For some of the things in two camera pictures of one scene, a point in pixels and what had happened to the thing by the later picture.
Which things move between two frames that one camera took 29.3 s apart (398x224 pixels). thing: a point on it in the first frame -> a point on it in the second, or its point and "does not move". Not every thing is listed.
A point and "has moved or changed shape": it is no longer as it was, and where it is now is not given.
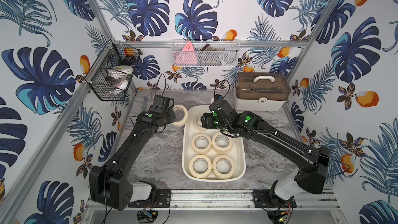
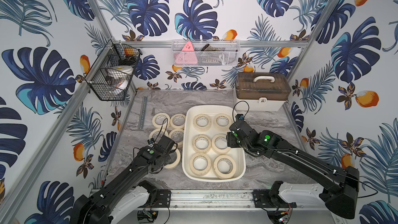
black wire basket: [109, 77] does not move
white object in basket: [117, 77] does not move
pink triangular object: [187, 56] does not move
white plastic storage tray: [209, 155] does not move
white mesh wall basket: [205, 53] does not move
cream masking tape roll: [222, 144] has moved or changed shape
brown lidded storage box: [258, 91] does not move
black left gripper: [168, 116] -> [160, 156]
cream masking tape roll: [180, 123] has moved or changed shape
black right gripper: [206, 121] -> [230, 140]
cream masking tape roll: [199, 127] does not move
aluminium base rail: [244, 199] does not move
